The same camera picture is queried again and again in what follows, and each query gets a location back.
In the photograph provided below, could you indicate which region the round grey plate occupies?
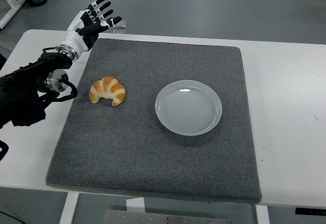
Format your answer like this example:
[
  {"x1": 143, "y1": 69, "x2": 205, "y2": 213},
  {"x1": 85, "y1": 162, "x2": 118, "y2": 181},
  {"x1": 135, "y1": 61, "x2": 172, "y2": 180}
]
[{"x1": 155, "y1": 79, "x2": 223, "y2": 136}]

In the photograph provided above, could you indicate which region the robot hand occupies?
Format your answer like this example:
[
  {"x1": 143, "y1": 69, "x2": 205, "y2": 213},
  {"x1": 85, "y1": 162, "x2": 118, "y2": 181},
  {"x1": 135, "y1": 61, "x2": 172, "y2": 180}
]
[{"x1": 62, "y1": 0, "x2": 122, "y2": 57}]

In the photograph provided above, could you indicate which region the golden croissant bread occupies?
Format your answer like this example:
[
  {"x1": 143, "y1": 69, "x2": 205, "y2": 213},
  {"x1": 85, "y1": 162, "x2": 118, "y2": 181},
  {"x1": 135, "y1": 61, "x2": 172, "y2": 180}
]
[{"x1": 88, "y1": 76, "x2": 126, "y2": 106}]

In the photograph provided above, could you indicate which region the black table control panel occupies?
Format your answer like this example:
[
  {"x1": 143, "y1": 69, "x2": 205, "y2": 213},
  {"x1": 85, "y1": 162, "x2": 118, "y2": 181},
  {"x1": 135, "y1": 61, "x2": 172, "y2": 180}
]
[{"x1": 295, "y1": 208, "x2": 326, "y2": 215}]

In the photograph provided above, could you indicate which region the silver floor socket cover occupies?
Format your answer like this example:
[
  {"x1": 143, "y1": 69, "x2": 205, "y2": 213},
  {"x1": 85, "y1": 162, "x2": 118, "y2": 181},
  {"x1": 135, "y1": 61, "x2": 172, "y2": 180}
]
[{"x1": 112, "y1": 19, "x2": 127, "y2": 34}]

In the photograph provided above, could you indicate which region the grey metal plate with screws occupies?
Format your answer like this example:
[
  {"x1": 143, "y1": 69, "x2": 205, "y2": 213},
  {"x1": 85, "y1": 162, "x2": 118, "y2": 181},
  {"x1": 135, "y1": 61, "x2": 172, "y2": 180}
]
[{"x1": 103, "y1": 209, "x2": 232, "y2": 224}]

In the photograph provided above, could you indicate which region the white table leg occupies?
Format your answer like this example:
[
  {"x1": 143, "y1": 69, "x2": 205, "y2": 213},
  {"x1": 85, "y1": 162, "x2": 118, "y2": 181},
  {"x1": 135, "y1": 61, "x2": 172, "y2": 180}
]
[
  {"x1": 255, "y1": 205, "x2": 270, "y2": 224},
  {"x1": 59, "y1": 192, "x2": 81, "y2": 224},
  {"x1": 126, "y1": 198, "x2": 146, "y2": 213}
]

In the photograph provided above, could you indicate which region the black floor cable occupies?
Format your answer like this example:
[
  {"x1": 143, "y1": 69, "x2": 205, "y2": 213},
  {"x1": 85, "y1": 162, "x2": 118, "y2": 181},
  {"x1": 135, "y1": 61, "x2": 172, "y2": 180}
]
[{"x1": 0, "y1": 210, "x2": 22, "y2": 224}]

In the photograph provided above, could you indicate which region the grey felt mat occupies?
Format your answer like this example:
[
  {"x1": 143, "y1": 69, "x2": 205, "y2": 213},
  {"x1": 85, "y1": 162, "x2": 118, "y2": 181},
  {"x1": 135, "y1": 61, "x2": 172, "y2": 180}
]
[{"x1": 45, "y1": 38, "x2": 262, "y2": 205}]

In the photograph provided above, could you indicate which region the white desk frame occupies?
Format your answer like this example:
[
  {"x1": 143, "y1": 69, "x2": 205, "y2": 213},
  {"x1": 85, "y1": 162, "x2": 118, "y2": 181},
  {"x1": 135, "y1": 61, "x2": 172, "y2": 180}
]
[{"x1": 0, "y1": 0, "x2": 28, "y2": 30}]

